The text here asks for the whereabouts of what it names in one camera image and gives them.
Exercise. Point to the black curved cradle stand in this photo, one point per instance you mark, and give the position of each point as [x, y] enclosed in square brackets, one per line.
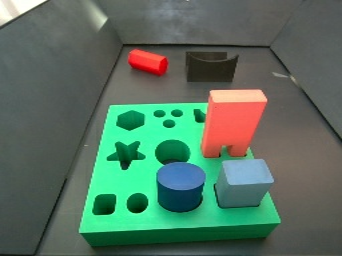
[210, 66]

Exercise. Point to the red hexagonal prism block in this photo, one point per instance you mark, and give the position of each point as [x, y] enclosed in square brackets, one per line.
[147, 61]

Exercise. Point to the dark blue cylinder block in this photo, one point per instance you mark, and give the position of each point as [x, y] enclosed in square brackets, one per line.
[180, 182]

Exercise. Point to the green shape sorter board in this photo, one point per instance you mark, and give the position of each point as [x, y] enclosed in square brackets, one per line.
[144, 136]

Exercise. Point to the light blue cube block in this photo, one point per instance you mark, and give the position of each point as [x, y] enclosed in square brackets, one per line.
[243, 182]

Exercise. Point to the salmon red arch block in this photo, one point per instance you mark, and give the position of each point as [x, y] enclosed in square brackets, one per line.
[234, 112]

